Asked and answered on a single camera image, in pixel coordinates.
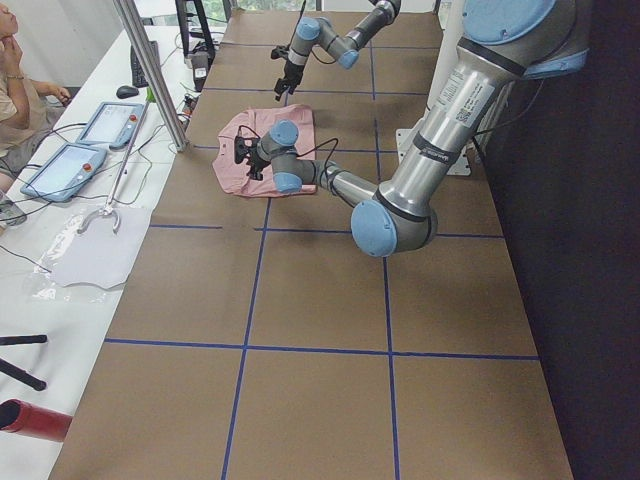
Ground pink Snoopy t-shirt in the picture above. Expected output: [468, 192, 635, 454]
[212, 104, 316, 198]

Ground brown paper table cover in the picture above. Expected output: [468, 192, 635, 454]
[52, 11, 571, 479]

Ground aluminium frame post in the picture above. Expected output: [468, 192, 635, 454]
[113, 0, 187, 152]

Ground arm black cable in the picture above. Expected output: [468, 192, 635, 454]
[236, 125, 339, 194]

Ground white paper sheet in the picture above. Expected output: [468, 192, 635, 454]
[51, 207, 152, 289]

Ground seated person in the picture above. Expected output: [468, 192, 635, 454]
[0, 0, 71, 229]

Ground clear plastic bag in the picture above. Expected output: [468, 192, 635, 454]
[23, 204, 152, 303]

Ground far teach pendant tablet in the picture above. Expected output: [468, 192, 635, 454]
[76, 102, 145, 150]

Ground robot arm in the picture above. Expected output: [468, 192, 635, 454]
[234, 0, 592, 257]
[271, 0, 401, 101]

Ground teach pendant tablet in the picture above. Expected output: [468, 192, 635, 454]
[20, 143, 107, 203]
[76, 102, 145, 150]

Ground black power adapter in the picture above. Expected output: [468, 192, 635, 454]
[185, 51, 210, 92]

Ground red cylinder tube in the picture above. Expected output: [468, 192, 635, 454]
[1, 399, 73, 442]

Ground black desk cables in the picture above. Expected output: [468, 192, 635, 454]
[0, 29, 201, 274]

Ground black stool frame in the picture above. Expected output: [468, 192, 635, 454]
[175, 0, 216, 60]

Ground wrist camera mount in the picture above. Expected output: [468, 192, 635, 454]
[234, 136, 259, 164]
[270, 45, 289, 60]

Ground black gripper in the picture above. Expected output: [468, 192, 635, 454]
[248, 144, 271, 181]
[274, 60, 303, 100]

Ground black computer mouse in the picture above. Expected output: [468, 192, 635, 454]
[116, 85, 139, 99]

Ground metal reacher grabber tool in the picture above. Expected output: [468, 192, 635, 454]
[76, 88, 154, 235]

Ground near teach pendant tablet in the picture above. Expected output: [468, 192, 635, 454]
[20, 143, 107, 203]

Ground black keyboard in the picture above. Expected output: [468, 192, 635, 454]
[129, 39, 160, 89]

